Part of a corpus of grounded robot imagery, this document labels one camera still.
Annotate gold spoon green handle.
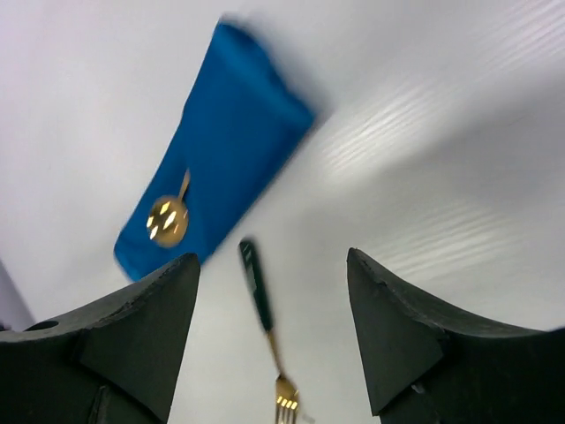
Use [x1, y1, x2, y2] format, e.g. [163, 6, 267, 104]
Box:
[146, 170, 191, 248]

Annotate blue cloth napkin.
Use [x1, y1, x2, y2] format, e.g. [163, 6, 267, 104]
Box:
[114, 20, 316, 282]

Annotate gold fork green handle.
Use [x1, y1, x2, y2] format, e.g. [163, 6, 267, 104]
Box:
[238, 238, 300, 424]

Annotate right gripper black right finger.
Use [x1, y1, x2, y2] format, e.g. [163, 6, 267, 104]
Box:
[347, 248, 564, 423]

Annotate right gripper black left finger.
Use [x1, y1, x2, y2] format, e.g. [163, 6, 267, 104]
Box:
[1, 254, 200, 423]

